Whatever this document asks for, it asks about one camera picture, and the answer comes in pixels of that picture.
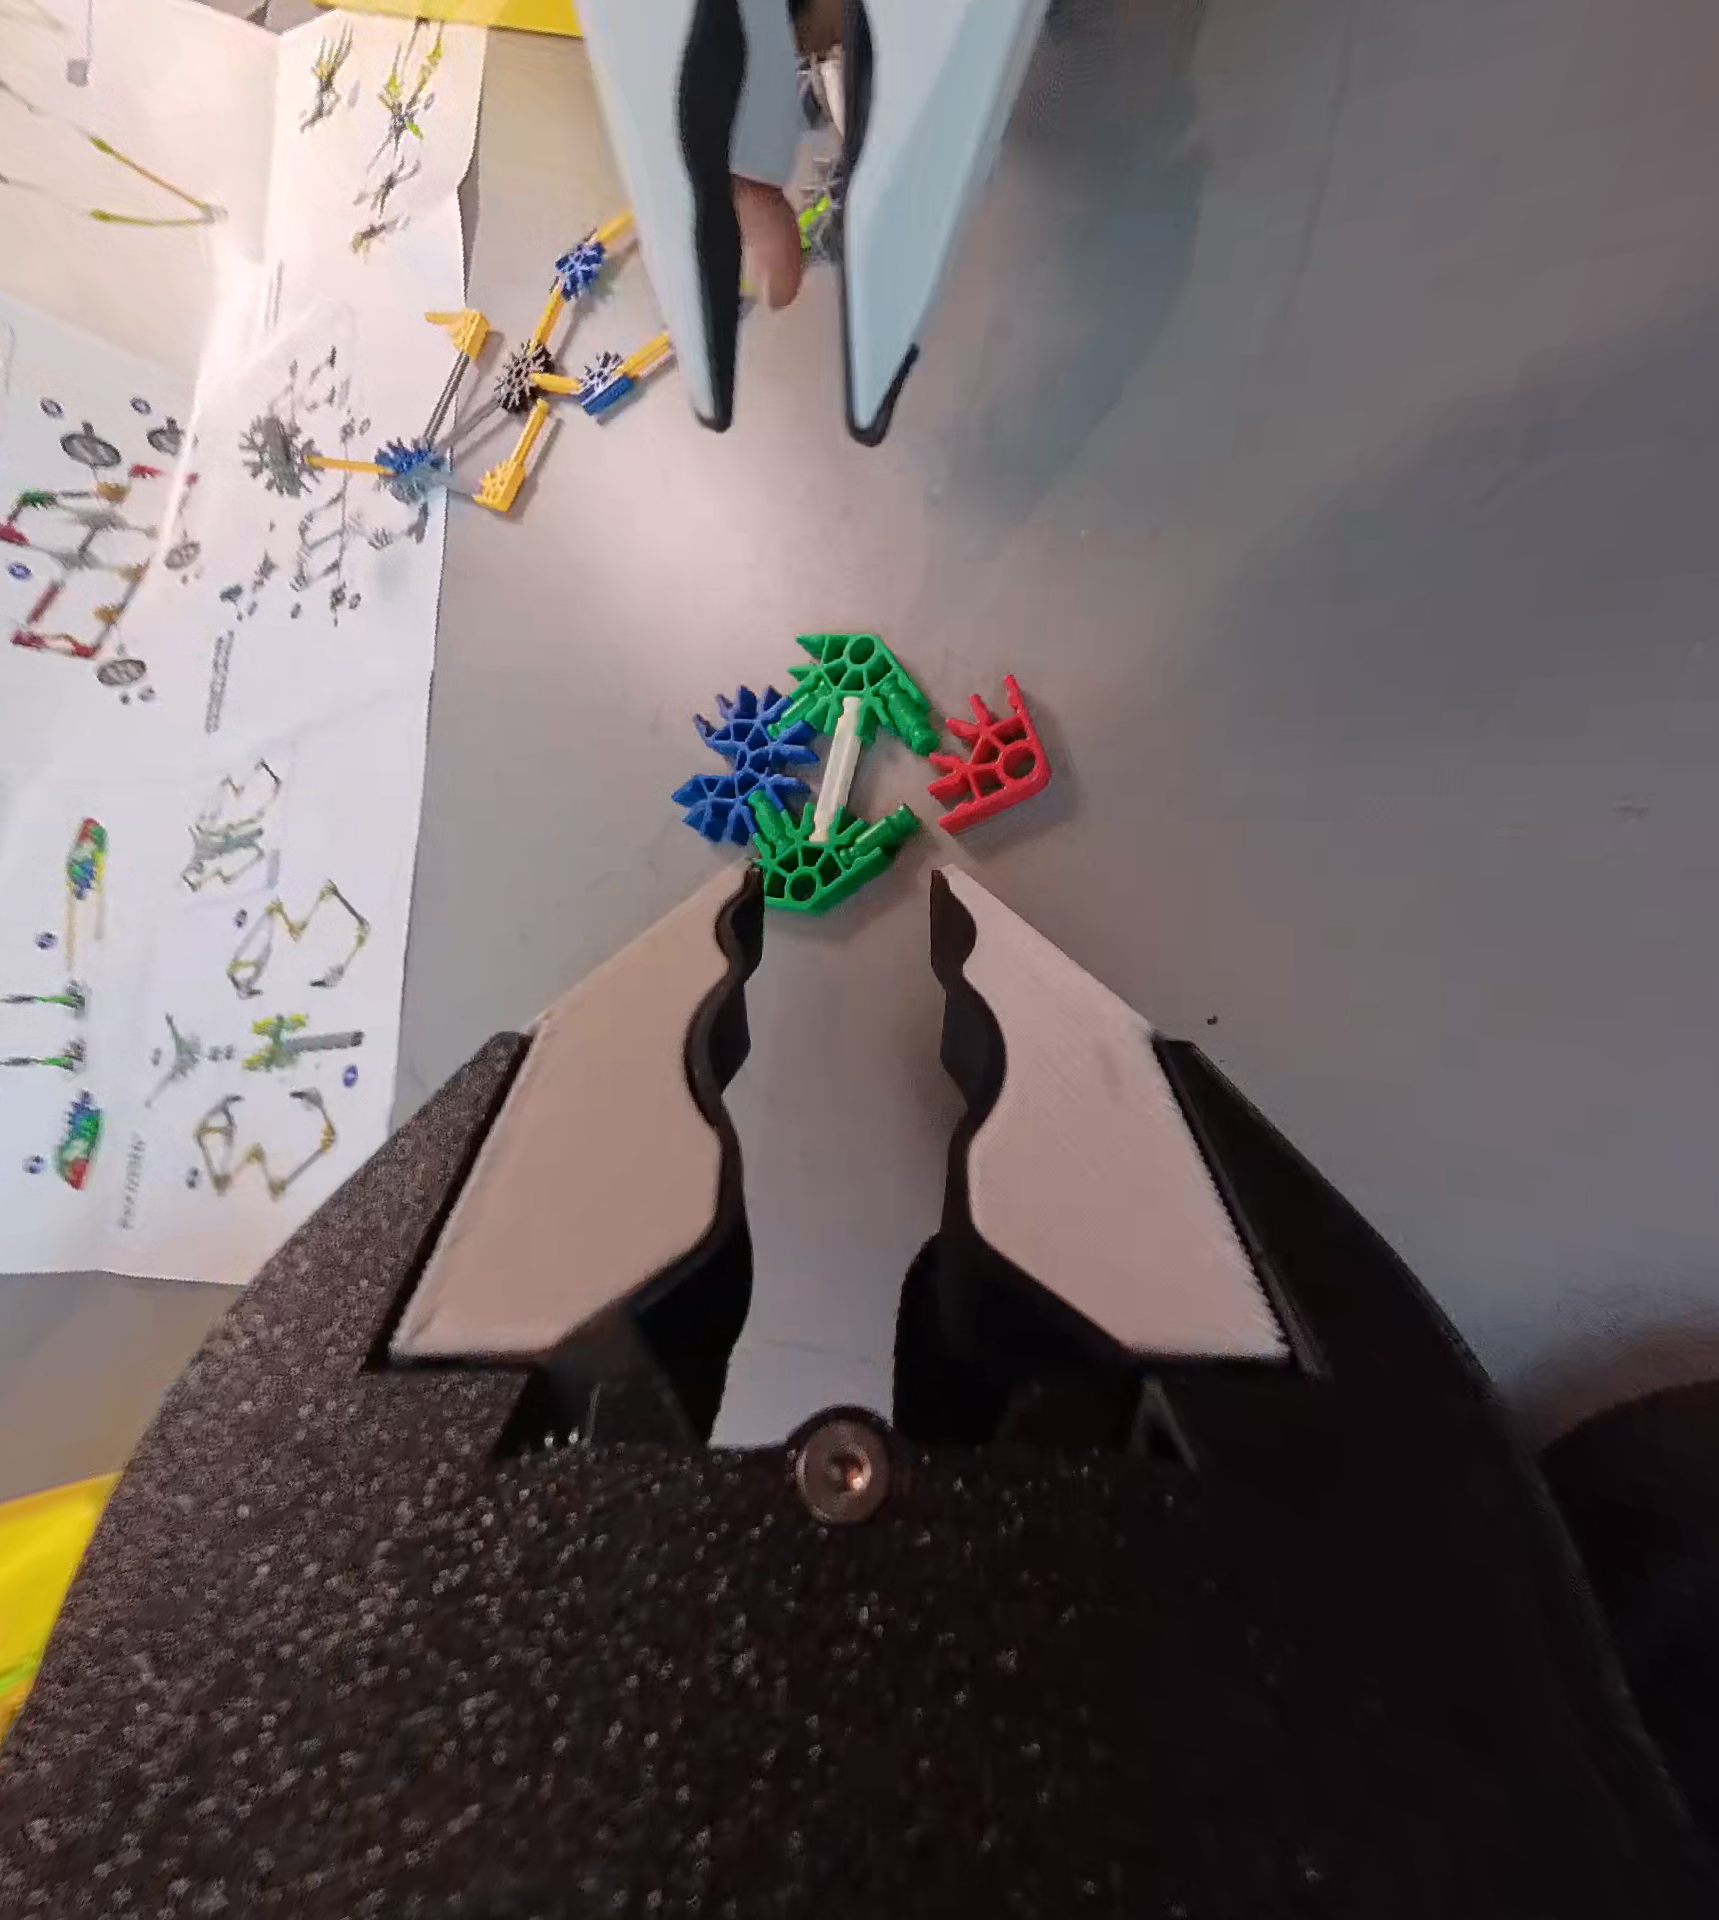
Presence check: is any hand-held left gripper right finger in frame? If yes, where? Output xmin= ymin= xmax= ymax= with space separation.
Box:
xmin=925 ymin=866 xmax=1293 ymax=1363

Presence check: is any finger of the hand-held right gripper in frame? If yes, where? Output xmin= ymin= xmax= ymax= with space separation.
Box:
xmin=574 ymin=0 xmax=752 ymax=438
xmin=836 ymin=0 xmax=1055 ymax=450

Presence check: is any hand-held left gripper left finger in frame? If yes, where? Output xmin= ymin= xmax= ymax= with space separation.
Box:
xmin=392 ymin=861 xmax=770 ymax=1363

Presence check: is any green fan toy connector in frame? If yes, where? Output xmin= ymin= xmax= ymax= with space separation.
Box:
xmin=784 ymin=630 xmax=939 ymax=752
xmin=746 ymin=801 xmax=923 ymax=917

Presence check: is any red corner toy connector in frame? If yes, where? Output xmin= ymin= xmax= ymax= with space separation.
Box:
xmin=925 ymin=674 xmax=1055 ymax=833

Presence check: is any blue snowflake toy connector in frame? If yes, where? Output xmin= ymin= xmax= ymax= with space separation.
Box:
xmin=672 ymin=685 xmax=820 ymax=842

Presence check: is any white toy rod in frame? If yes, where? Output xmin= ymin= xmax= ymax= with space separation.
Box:
xmin=812 ymin=694 xmax=867 ymax=823

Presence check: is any white instruction sheet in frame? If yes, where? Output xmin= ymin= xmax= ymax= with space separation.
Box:
xmin=0 ymin=0 xmax=490 ymax=1284

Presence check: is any grey desk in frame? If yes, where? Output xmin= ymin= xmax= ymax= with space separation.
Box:
xmin=0 ymin=0 xmax=1719 ymax=1532

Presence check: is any person's right hand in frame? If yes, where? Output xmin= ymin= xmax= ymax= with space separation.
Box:
xmin=732 ymin=174 xmax=808 ymax=312

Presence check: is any colourful toy rod figure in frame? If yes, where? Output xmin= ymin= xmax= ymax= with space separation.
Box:
xmin=376 ymin=36 xmax=861 ymax=520

